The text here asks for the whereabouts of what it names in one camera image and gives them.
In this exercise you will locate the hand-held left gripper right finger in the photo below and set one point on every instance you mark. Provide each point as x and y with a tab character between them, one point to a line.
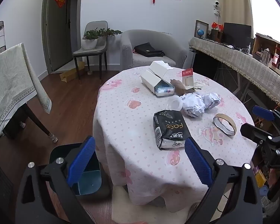
198	161

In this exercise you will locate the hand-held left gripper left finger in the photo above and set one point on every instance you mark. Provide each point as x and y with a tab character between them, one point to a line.
81	161

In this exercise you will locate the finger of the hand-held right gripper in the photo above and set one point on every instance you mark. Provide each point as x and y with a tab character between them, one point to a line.
254	130
262	113

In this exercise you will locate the dark trash bin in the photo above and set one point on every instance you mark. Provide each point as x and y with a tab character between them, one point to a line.
88	179

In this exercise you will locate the brown tape roll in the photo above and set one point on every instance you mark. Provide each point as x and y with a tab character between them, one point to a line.
232	124

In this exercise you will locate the black tissue pack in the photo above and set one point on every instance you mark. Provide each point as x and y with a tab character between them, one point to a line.
170	128

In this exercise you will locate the small white paper ball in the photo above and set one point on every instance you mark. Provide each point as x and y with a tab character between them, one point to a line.
211	100

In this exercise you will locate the large white paper ball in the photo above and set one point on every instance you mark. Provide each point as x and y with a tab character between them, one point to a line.
192	105

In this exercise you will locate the torn cardboard packaging tray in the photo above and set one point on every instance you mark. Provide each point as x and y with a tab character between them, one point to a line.
178	86

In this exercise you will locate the blue white tissue pack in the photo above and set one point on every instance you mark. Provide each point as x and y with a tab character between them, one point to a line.
164	89

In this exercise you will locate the white box with red label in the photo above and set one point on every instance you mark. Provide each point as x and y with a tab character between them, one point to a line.
187	80

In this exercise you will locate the long white box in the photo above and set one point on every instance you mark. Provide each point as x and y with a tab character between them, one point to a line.
149	79

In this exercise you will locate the white tissue box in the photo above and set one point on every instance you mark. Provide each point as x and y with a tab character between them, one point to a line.
159	66

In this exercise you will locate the long desk with fringed cloth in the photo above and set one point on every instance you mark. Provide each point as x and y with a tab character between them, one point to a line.
247	67

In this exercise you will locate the dark wooden table leg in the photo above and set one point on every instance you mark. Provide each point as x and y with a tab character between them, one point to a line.
37	121

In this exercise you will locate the round table with pink cloth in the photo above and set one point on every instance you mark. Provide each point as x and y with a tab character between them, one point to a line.
135	130

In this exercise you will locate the wooden desk shelf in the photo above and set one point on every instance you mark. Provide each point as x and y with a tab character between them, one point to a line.
261	44

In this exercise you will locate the black monitor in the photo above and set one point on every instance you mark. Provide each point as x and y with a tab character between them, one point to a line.
236	33

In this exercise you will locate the flat cardboard box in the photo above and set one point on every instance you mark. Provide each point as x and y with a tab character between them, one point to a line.
70	74

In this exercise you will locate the brown wooden box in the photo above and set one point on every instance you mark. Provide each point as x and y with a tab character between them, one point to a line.
215	35

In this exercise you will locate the small red flags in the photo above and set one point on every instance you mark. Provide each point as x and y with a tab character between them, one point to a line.
215	25

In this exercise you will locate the small blue globe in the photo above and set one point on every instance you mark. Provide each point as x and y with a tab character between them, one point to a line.
200	32

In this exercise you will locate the cloth covered side table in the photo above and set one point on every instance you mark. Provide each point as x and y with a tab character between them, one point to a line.
9	84

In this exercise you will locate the grey dining chair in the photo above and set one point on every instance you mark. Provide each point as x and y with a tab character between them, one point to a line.
88	51

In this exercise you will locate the beige curtain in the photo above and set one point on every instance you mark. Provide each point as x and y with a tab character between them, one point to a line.
233	4

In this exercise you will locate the potted plant in white pot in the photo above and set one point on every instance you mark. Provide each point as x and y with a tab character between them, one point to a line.
89	43

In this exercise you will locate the black bag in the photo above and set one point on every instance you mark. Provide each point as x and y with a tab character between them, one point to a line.
149	50

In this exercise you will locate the grey armchair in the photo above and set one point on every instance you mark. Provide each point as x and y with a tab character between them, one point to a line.
128	49

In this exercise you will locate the grey door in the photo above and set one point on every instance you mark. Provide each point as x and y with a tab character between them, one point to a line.
58	39

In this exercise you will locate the potted plant in grey pot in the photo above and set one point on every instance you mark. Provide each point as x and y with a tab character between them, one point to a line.
112	32

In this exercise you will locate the red door decoration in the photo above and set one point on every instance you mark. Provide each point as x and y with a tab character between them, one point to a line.
60	0

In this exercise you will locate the picture frame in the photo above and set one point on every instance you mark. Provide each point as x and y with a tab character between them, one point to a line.
201	24

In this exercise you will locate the white security camera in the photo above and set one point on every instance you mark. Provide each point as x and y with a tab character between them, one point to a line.
216	5

